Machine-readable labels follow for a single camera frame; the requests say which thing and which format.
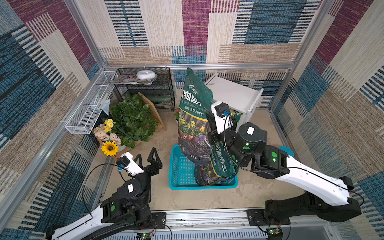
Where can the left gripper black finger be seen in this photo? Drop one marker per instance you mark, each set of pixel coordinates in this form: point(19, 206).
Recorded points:
point(154, 159)
point(138, 160)

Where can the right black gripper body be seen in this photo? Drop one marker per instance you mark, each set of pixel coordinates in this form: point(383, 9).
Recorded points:
point(212, 126)

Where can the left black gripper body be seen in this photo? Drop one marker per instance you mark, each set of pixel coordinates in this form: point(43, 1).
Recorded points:
point(148, 172)

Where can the green soil bag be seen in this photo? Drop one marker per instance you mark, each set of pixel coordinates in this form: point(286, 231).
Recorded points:
point(219, 167)
point(193, 125)

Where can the yellow fertilizer bag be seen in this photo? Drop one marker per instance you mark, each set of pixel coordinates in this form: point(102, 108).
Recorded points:
point(236, 115)

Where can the colourful flower soil bag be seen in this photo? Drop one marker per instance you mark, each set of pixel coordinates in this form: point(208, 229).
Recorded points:
point(229, 179)

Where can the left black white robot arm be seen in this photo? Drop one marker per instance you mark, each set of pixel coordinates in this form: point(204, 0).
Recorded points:
point(127, 209)

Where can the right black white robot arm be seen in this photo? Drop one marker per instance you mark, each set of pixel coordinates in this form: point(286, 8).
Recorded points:
point(325, 197)

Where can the white three-tier shelf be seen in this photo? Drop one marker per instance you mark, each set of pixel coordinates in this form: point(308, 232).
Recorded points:
point(239, 98)

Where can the magazine on black shelf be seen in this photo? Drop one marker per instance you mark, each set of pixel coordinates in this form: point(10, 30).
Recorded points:
point(131, 80)

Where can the teal plastic basket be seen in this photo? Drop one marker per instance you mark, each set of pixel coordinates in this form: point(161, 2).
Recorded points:
point(182, 177)

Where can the sunflower bouquet in pot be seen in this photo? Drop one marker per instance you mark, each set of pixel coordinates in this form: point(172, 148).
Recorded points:
point(111, 144)

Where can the green leafy plant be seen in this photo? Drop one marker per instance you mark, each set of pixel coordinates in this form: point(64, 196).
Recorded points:
point(133, 120)

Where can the wooden plant stand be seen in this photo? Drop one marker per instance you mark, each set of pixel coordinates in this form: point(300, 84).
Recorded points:
point(155, 114)

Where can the pink flowers white pot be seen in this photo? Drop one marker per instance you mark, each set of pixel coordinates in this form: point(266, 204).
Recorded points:
point(177, 114)

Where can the teal round canister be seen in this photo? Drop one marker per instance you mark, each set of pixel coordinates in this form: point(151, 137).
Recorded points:
point(287, 150)

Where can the white round device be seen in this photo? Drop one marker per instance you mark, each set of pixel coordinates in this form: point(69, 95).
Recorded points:
point(146, 75)

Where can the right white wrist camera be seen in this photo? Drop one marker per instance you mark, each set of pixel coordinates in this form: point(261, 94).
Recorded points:
point(221, 112)

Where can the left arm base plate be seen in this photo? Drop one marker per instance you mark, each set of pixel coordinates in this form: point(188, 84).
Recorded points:
point(159, 220)

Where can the white wire wall basket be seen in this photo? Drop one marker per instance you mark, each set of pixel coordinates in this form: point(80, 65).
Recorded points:
point(85, 116)

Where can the black wire shelf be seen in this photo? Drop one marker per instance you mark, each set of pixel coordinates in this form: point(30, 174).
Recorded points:
point(160, 92)

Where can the aluminium front rail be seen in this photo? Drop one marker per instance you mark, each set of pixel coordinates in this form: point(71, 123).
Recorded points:
point(231, 224)

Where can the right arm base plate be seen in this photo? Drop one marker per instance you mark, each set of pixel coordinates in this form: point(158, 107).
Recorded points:
point(255, 217)

